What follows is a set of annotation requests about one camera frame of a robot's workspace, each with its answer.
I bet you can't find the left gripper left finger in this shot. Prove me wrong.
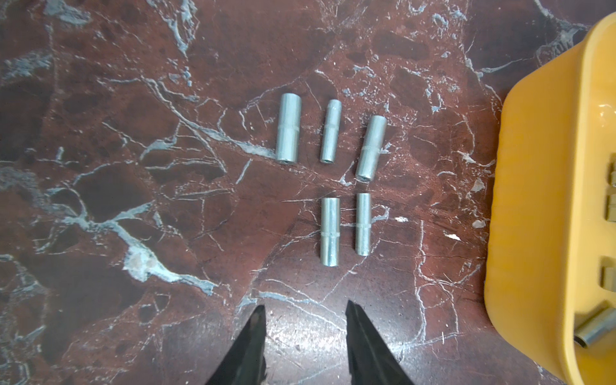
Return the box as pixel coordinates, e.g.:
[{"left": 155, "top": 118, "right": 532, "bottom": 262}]
[{"left": 206, "top": 305, "right": 266, "bottom": 385}]

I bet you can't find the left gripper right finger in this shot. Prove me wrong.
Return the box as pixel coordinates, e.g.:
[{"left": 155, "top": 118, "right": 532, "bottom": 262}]
[{"left": 345, "top": 300, "right": 413, "bottom": 385}]

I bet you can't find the silver socket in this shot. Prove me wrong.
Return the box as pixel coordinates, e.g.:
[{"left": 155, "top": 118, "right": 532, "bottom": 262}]
[
  {"left": 320, "top": 99, "right": 342, "bottom": 164},
  {"left": 355, "top": 192, "right": 372, "bottom": 257},
  {"left": 275, "top": 93, "right": 302, "bottom": 165},
  {"left": 574, "top": 307, "right": 615, "bottom": 348},
  {"left": 355, "top": 115, "right": 388, "bottom": 183},
  {"left": 320, "top": 197, "right": 340, "bottom": 267}
]

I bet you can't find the yellow plastic storage box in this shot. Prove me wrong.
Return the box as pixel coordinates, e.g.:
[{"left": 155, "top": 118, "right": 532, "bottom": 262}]
[{"left": 484, "top": 15, "right": 615, "bottom": 384}]

